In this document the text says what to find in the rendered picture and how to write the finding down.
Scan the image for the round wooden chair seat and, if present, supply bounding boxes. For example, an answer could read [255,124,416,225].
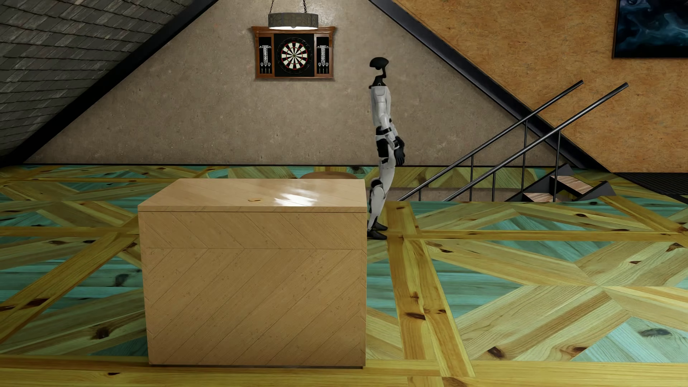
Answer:
[299,171,359,180]

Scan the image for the white humanoid robot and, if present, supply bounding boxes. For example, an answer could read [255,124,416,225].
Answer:
[367,57,406,241]

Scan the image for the black metal stair railing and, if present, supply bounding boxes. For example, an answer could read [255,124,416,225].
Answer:
[443,82,630,203]
[397,80,584,202]

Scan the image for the dartboard in wooden cabinet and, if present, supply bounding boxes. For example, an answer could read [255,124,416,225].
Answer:
[251,26,337,82]

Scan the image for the wooden stair steps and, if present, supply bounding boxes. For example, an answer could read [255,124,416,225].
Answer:
[506,164,617,203]

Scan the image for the round hanging ceiling lamp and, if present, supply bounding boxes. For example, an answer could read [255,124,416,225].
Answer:
[267,0,319,31]

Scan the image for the light wooden box cabinet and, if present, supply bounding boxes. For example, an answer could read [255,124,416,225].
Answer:
[138,178,368,369]

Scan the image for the dark blue framed painting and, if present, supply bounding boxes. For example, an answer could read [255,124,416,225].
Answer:
[612,0,688,59]

